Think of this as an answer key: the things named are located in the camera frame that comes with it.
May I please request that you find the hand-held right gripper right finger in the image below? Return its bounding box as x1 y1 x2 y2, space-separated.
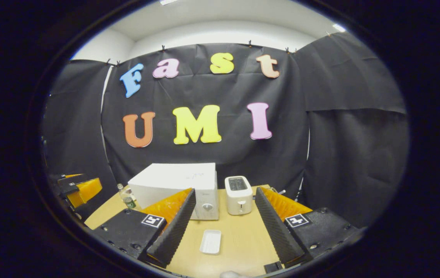
254 186 362 269

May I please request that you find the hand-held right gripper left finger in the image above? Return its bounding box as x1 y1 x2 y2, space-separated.
92 188 197 269

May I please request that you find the white rectangular food tray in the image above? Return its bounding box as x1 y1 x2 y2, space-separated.
200 230 222 255

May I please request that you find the white microwave oven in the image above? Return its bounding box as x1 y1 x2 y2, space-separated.
128 163 220 221

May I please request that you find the green label water bottle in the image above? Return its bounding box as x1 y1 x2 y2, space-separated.
118 184 137 209

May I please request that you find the white toaster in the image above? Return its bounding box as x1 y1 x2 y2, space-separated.
225 176 254 216

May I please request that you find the black backdrop cloth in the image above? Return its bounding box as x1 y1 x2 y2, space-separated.
42 32 410 228

